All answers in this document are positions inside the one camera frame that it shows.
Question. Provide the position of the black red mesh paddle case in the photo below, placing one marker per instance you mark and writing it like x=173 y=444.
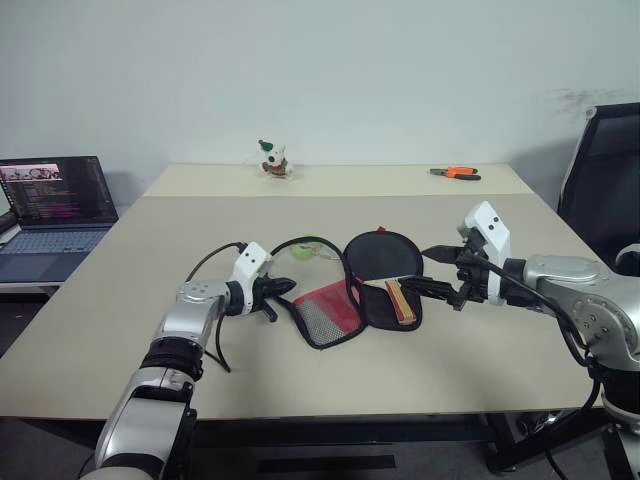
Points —
x=325 y=320

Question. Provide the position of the black table frame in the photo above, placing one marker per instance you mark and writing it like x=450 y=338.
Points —
x=350 y=435

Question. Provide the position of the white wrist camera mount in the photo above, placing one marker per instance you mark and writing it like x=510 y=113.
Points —
x=492 y=225
x=250 y=262

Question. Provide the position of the small white dog figurine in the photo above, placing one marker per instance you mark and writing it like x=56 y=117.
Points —
x=273 y=161

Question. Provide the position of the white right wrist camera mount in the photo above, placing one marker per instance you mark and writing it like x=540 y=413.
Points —
x=492 y=225

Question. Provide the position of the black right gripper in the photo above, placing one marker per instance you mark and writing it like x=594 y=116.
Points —
x=471 y=280

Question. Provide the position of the green ball charm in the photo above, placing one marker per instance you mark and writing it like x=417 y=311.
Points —
x=301 y=251

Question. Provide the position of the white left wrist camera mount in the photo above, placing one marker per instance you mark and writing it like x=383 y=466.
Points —
x=250 y=262

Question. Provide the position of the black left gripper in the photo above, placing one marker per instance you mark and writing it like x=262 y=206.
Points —
x=262 y=300

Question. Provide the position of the open blue laptop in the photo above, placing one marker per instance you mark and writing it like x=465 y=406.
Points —
x=50 y=215

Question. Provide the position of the black table tennis paddle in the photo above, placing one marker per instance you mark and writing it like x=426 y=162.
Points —
x=382 y=257

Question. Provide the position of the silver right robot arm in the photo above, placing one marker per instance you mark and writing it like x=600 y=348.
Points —
x=565 y=272

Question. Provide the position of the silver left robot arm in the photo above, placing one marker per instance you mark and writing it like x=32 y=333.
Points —
x=190 y=310

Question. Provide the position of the black mesh office chair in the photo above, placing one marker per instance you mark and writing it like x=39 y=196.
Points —
x=602 y=180

